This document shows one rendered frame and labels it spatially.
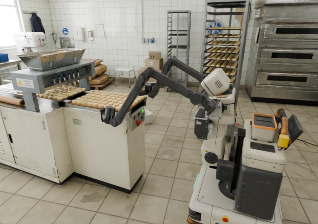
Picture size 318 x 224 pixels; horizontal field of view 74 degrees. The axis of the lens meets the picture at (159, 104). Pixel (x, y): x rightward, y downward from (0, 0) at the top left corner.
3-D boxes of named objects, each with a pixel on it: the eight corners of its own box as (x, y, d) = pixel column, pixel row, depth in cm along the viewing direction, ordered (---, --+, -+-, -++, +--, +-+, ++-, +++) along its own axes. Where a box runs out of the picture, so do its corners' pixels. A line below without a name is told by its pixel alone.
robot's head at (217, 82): (232, 81, 158) (220, 65, 158) (230, 88, 140) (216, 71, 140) (216, 92, 165) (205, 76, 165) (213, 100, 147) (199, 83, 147)
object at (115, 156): (74, 178, 229) (59, 101, 197) (94, 160, 259) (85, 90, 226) (130, 197, 204) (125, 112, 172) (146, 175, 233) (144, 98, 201)
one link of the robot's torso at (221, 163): (234, 166, 179) (238, 141, 170) (232, 189, 155) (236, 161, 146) (202, 160, 188) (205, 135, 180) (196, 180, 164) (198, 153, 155)
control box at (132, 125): (129, 130, 183) (128, 115, 178) (141, 119, 204) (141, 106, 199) (132, 131, 182) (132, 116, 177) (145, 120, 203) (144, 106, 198)
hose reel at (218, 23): (220, 66, 533) (225, 19, 494) (220, 67, 518) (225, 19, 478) (203, 65, 543) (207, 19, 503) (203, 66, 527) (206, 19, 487)
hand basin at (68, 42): (88, 66, 622) (83, 27, 583) (81, 69, 587) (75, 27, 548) (59, 65, 644) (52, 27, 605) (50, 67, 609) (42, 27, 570)
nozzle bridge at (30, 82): (18, 108, 194) (8, 72, 182) (75, 87, 256) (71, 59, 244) (44, 114, 182) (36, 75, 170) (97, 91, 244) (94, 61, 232)
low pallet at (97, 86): (59, 88, 547) (58, 84, 543) (76, 80, 621) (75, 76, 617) (102, 91, 525) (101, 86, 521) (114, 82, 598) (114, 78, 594)
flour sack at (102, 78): (100, 85, 528) (99, 80, 522) (84, 85, 534) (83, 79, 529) (110, 78, 594) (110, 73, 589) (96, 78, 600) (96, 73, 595)
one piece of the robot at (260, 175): (265, 184, 195) (284, 100, 165) (270, 237, 148) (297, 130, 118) (227, 175, 206) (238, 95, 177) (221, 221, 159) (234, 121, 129)
